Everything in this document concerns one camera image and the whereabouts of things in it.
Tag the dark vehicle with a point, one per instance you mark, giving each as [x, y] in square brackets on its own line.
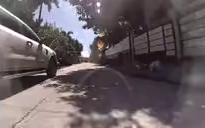
[69, 57]

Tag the overhanging trees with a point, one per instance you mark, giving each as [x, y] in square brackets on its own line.
[123, 20]

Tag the row of trees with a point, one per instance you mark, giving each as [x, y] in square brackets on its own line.
[53, 38]

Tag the pale slatted fence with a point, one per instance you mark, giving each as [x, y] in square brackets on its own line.
[156, 40]

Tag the grey concrete pavement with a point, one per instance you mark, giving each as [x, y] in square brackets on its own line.
[53, 110]

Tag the white car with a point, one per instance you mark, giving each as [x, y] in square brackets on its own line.
[13, 46]

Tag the grey asphalt road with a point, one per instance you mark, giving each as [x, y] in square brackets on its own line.
[10, 87]

